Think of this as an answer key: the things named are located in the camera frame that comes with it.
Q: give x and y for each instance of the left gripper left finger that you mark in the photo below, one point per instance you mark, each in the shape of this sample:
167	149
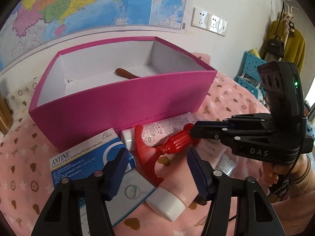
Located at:
61	213

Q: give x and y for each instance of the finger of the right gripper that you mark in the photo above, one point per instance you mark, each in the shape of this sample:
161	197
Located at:
221	124
209	136

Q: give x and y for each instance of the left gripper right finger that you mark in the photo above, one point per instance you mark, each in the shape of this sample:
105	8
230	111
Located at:
254	214

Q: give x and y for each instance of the pink lotion tube white cap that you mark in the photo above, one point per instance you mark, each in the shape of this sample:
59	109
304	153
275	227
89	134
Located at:
178	190

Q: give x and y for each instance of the white pink printed tube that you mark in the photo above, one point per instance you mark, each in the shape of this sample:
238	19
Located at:
156	133

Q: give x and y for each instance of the red plastic handle tool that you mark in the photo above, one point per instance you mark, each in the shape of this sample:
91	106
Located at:
148	156

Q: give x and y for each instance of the brown wooden comb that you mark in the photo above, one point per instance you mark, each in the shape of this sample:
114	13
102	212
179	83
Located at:
125	74

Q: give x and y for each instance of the right hand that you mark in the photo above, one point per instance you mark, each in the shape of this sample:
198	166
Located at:
276	177

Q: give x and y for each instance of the blue plastic shelf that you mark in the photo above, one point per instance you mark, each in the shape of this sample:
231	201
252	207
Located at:
249	77

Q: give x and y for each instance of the pink patterned cloth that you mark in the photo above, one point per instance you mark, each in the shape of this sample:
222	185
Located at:
26	181

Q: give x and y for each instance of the black handbag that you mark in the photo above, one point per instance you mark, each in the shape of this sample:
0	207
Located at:
275	46

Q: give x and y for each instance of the yellow hanging coat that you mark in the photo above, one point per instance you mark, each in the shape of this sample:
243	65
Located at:
294	50

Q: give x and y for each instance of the pink cardboard box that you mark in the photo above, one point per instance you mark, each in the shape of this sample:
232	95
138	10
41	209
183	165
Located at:
79	95

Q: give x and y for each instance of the white wall sockets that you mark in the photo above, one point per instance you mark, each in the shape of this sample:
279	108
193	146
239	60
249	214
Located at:
204	20

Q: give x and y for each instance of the colourful wall map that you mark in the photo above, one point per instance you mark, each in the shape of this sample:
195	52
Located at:
33	23

